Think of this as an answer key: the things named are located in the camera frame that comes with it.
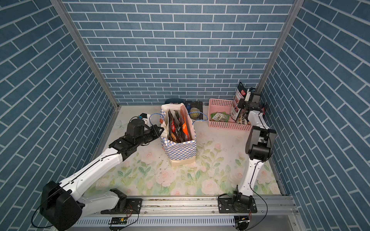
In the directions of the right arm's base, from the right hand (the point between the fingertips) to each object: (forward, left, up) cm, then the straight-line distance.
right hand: (243, 100), depth 101 cm
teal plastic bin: (+10, +49, -13) cm, 52 cm away
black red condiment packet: (-32, +46, +5) cm, 56 cm away
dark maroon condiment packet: (-33, +41, -2) cm, 52 cm away
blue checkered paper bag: (-44, +40, -3) cm, 59 cm away
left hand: (-34, +47, +5) cm, 58 cm away
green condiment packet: (-3, +15, -16) cm, 22 cm away
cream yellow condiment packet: (+3, +2, +3) cm, 5 cm away
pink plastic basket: (+9, +17, -16) cm, 25 cm away
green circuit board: (-74, +68, -21) cm, 102 cm away
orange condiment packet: (-33, +38, +5) cm, 50 cm away
